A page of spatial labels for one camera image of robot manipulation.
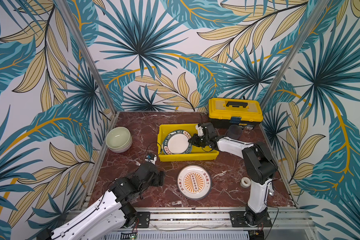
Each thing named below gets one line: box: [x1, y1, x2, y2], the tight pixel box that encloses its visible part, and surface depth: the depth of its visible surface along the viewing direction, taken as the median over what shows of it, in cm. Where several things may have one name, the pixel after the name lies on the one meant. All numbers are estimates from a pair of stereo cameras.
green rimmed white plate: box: [163, 130, 192, 155], surface depth 100 cm
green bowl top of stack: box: [105, 126, 132, 149], surface depth 97 cm
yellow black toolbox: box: [208, 97, 264, 130], surface depth 102 cm
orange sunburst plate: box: [177, 164, 212, 200], surface depth 87 cm
